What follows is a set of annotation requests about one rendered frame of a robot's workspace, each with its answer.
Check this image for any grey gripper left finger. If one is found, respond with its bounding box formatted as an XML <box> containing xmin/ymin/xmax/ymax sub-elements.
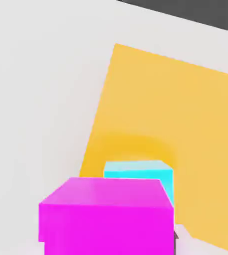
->
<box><xmin>31</xmin><ymin>241</ymin><xmax>45</xmax><ymax>255</ymax></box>

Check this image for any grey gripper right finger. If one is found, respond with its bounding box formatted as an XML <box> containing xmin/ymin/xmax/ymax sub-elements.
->
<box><xmin>173</xmin><ymin>224</ymin><xmax>203</xmax><ymax>255</ymax></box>

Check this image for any small magenta cube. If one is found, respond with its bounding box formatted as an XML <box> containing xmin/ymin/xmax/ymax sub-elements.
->
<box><xmin>38</xmin><ymin>177</ymin><xmax>175</xmax><ymax>255</ymax></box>

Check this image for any small cyan cube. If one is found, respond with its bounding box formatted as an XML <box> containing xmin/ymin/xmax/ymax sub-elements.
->
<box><xmin>103</xmin><ymin>160</ymin><xmax>174</xmax><ymax>208</ymax></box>

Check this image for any large orange box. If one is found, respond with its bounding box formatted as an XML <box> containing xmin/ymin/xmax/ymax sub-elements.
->
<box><xmin>79</xmin><ymin>43</ymin><xmax>228</xmax><ymax>255</ymax></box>

